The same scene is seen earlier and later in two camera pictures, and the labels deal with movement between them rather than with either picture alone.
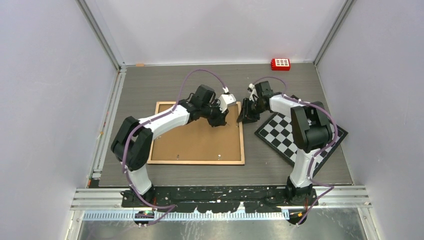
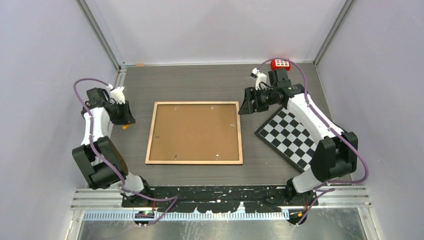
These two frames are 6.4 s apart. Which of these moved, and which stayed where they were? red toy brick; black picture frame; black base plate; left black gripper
Moved: left black gripper
Stayed: black base plate; black picture frame; red toy brick
